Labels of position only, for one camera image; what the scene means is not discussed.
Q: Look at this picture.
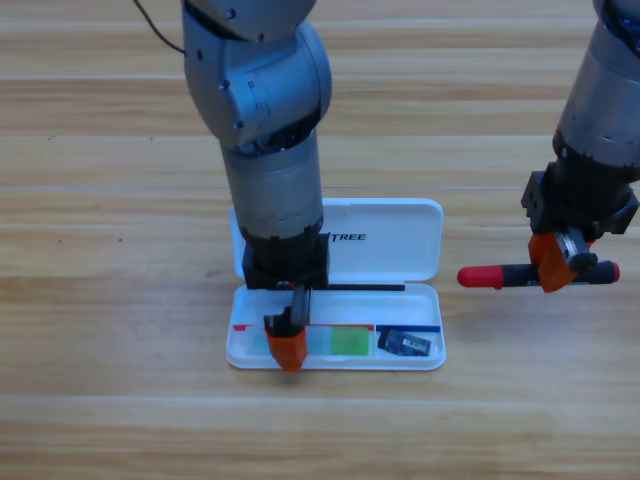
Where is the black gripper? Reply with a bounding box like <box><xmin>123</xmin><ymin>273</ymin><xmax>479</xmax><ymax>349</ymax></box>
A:
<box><xmin>241</xmin><ymin>230</ymin><xmax>331</xmax><ymax>373</ymax></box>
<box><xmin>520</xmin><ymin>144</ymin><xmax>640</xmax><ymax>294</ymax></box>

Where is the red and black marker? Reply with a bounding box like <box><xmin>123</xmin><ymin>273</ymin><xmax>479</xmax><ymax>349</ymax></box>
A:
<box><xmin>457</xmin><ymin>260</ymin><xmax>622</xmax><ymax>291</ymax></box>

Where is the white Unitree pencil case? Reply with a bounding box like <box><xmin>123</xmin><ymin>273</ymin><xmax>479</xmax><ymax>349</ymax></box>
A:
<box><xmin>225</xmin><ymin>197</ymin><xmax>447</xmax><ymax>372</ymax></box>

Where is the thin dark arm cable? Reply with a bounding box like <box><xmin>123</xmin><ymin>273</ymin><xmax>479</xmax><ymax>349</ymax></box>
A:
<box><xmin>132</xmin><ymin>0</ymin><xmax>187</xmax><ymax>54</ymax></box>

